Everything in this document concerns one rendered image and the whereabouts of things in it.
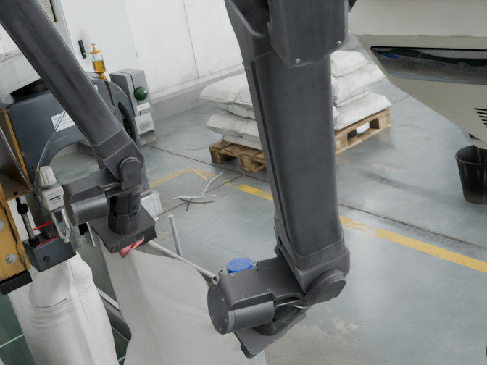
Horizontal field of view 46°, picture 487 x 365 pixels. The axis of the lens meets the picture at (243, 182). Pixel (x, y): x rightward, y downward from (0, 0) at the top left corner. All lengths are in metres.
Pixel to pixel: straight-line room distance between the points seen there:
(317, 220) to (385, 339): 1.91
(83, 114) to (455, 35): 0.53
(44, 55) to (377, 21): 0.48
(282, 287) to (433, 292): 2.06
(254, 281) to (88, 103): 0.40
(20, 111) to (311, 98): 0.78
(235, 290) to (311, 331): 1.88
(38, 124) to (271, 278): 0.63
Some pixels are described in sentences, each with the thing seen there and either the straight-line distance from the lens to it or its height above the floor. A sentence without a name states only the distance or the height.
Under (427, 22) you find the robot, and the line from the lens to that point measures 0.86.
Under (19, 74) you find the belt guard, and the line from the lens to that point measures 1.10.
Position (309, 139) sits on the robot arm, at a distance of 0.44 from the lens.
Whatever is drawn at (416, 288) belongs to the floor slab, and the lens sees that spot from 2.70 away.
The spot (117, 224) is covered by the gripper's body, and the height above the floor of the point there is 1.12.
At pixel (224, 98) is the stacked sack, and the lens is 4.06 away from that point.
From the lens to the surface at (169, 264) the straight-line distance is 1.04.
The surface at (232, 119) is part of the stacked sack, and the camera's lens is 4.15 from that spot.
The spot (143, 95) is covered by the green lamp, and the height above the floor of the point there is 1.28.
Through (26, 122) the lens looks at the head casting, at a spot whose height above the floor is 1.30.
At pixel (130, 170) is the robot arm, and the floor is 1.23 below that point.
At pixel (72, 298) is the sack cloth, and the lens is 1.55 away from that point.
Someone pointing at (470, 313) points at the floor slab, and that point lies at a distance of 2.57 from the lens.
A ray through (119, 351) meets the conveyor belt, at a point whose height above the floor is 0.38.
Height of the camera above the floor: 1.54
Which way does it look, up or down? 23 degrees down
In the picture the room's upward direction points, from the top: 10 degrees counter-clockwise
